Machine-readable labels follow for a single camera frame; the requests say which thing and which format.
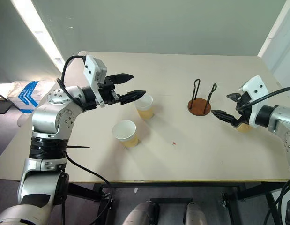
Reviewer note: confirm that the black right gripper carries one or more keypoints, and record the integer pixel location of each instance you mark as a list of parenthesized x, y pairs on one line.
[(245, 110)]

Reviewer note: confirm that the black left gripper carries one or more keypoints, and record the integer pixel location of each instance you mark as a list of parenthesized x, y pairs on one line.
[(108, 95)]

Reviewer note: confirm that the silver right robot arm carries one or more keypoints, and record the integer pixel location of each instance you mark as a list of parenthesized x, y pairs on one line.
[(280, 117)]

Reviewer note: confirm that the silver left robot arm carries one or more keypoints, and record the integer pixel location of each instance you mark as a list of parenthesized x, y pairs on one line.
[(53, 110)]

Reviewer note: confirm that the tan paper cup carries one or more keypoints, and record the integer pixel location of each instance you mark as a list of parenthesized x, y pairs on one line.
[(129, 140), (243, 128), (146, 112)]

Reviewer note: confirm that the white cardboard box, blue print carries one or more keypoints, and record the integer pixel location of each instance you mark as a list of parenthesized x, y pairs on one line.
[(27, 93)]

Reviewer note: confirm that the white tape piece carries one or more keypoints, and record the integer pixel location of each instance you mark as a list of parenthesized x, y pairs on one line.
[(135, 190)]

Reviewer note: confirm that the grey rounded robot leg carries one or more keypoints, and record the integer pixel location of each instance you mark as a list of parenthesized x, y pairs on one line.
[(196, 214), (140, 214)]

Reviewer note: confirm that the dark flat object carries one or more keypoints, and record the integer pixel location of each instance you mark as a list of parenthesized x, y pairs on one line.
[(2, 106)]

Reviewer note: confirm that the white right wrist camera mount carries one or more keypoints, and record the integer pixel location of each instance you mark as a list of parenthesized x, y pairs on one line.
[(257, 87)]

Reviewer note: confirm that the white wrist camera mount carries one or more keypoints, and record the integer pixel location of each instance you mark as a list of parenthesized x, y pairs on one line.
[(257, 87), (92, 68)]

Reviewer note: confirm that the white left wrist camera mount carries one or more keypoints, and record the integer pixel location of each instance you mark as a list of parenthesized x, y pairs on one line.
[(92, 68)]

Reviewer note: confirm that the black metal table frame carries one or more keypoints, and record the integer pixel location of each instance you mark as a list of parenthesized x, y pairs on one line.
[(182, 184)]

